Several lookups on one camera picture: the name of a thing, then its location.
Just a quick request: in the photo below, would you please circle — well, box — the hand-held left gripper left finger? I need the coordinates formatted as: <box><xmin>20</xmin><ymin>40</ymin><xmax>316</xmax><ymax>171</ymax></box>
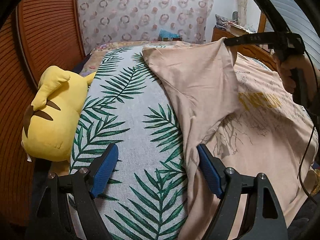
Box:
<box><xmin>25</xmin><ymin>144</ymin><xmax>119</xmax><ymax>240</ymax></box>

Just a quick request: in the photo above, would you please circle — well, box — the beige printed t-shirt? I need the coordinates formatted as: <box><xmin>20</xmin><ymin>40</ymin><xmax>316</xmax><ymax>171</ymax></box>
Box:
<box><xmin>142</xmin><ymin>37</ymin><xmax>319</xmax><ymax>240</ymax></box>

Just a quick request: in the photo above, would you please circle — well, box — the stack of books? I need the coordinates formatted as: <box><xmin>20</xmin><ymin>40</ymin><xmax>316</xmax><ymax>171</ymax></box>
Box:
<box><xmin>215</xmin><ymin>14</ymin><xmax>256</xmax><ymax>36</ymax></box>

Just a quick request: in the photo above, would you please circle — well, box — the dark cloth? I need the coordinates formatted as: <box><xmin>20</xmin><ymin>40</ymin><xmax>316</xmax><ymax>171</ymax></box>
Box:
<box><xmin>287</xmin><ymin>197</ymin><xmax>320</xmax><ymax>240</ymax></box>

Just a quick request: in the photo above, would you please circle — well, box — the wooden louvered wardrobe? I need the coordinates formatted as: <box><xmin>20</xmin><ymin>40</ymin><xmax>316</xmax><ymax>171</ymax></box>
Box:
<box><xmin>0</xmin><ymin>0</ymin><xmax>87</xmax><ymax>228</ymax></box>

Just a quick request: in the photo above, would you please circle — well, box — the yellow plush toy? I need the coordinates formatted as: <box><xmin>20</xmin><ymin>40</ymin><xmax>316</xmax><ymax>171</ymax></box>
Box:
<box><xmin>21</xmin><ymin>65</ymin><xmax>97</xmax><ymax>162</ymax></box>

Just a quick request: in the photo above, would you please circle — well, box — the wooden window frame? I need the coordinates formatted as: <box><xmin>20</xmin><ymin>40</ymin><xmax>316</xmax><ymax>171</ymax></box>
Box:
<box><xmin>258</xmin><ymin>0</ymin><xmax>270</xmax><ymax>49</ymax></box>

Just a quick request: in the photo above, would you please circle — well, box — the circle pattern cloth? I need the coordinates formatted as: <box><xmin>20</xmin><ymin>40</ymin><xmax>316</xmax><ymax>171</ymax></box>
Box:
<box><xmin>76</xmin><ymin>0</ymin><xmax>215</xmax><ymax>55</ymax></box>

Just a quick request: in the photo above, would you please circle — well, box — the beige curtain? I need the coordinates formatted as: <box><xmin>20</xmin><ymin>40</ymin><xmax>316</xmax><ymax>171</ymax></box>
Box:
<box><xmin>236</xmin><ymin>0</ymin><xmax>251</xmax><ymax>28</ymax></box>

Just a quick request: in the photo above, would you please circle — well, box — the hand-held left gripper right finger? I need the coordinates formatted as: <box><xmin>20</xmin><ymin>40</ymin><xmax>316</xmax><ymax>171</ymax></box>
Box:
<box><xmin>196</xmin><ymin>144</ymin><xmax>290</xmax><ymax>240</ymax></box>

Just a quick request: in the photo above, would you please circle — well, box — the floral blanket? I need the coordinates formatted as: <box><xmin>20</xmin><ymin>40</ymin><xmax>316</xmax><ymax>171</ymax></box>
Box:
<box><xmin>79</xmin><ymin>40</ymin><xmax>200</xmax><ymax>78</ymax></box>

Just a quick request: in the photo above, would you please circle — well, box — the person's right hand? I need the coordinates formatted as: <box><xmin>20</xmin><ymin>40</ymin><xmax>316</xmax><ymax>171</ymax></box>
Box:
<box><xmin>273</xmin><ymin>51</ymin><xmax>320</xmax><ymax>102</ymax></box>

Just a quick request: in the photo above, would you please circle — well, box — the leaf print bed sheet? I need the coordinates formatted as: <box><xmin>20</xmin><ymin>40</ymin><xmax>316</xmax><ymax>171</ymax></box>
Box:
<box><xmin>69</xmin><ymin>45</ymin><xmax>196</xmax><ymax>240</ymax></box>

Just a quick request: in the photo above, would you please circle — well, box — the teal packet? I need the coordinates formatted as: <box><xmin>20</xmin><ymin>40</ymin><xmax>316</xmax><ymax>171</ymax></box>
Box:
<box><xmin>159</xmin><ymin>29</ymin><xmax>182</xmax><ymax>42</ymax></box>

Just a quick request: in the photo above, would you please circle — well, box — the wooden cabinet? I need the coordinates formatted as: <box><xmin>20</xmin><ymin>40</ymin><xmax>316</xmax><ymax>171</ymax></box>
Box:
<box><xmin>212</xmin><ymin>27</ymin><xmax>278</xmax><ymax>71</ymax></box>

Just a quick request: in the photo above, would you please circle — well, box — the black cable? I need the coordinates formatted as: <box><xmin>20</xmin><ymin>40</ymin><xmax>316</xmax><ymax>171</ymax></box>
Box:
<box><xmin>299</xmin><ymin>47</ymin><xmax>320</xmax><ymax>205</ymax></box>

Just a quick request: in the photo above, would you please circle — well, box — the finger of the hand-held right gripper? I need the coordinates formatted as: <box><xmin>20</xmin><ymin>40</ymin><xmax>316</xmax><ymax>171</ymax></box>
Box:
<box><xmin>223</xmin><ymin>33</ymin><xmax>276</xmax><ymax>47</ymax></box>

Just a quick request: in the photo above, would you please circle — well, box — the grey window blind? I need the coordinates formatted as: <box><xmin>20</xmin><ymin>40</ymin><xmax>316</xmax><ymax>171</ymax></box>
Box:
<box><xmin>267</xmin><ymin>0</ymin><xmax>320</xmax><ymax>64</ymax></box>

